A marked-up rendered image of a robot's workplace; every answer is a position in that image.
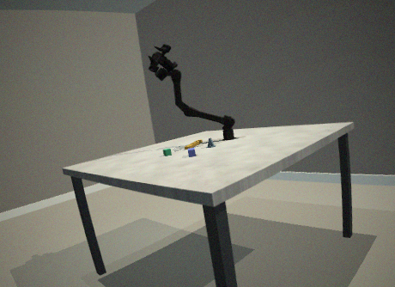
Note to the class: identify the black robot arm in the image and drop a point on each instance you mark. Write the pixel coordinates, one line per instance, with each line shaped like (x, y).
(227, 121)

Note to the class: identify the small green block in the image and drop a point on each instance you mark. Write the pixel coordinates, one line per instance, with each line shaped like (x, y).
(167, 152)

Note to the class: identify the orange bar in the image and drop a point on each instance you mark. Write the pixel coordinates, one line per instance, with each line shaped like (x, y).
(191, 145)

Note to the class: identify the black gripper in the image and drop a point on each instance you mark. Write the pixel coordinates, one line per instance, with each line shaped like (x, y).
(162, 60)

